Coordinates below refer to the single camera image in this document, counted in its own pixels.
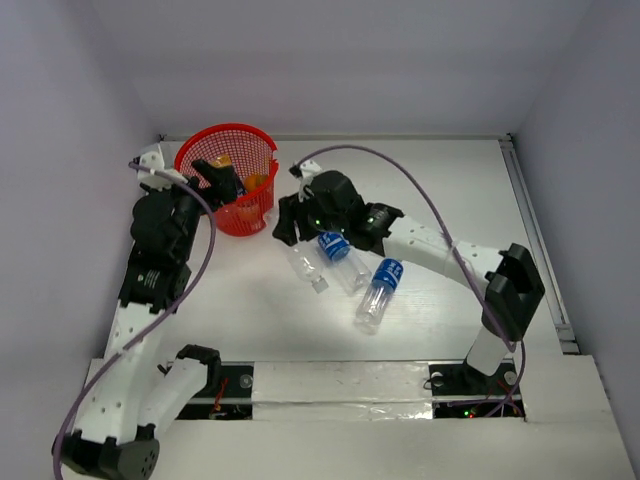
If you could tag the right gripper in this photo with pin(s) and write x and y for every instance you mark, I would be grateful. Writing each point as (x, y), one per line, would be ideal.
(291, 209)

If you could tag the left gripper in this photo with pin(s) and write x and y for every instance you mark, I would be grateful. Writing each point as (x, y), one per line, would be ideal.
(212, 181)

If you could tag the tall orange drink bottle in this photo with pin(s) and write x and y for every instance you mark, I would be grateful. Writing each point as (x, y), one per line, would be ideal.
(223, 161)

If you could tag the small orange juice bottle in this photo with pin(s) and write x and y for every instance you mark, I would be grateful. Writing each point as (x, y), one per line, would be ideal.
(253, 182)

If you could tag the red label clear bottle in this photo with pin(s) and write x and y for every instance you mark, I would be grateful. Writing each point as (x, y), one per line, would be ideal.
(250, 215)

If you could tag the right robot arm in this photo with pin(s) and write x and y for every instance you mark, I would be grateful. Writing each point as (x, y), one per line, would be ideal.
(506, 282)

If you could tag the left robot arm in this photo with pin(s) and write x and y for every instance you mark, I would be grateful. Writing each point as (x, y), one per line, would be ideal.
(113, 428)

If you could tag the clear bottle white cap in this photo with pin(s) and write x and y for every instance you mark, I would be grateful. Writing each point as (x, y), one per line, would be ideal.
(307, 265)

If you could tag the red plastic mesh basket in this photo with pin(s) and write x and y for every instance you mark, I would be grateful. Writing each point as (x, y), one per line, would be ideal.
(252, 151)

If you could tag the blue label bottle middle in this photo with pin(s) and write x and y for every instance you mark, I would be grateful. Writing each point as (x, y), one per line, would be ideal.
(343, 260)

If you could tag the blue label bottle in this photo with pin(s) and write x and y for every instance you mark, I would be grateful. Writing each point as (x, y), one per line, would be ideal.
(379, 293)
(343, 260)

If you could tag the blue label bottle right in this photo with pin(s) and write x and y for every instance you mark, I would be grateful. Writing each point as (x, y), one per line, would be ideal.
(379, 293)

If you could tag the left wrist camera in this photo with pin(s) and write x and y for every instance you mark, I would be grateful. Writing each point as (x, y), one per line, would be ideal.
(157, 171)

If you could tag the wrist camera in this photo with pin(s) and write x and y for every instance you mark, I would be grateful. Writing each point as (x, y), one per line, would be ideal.
(304, 172)
(157, 171)

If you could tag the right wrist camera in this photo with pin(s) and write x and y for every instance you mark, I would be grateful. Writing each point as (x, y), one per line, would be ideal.
(304, 172)

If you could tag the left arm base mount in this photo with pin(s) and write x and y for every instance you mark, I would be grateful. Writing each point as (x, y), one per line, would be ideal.
(231, 401)

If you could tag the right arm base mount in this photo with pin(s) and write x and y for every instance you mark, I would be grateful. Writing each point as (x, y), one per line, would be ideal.
(459, 392)

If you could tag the aluminium rail right edge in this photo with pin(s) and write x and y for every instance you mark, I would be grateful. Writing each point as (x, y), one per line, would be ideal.
(559, 315)

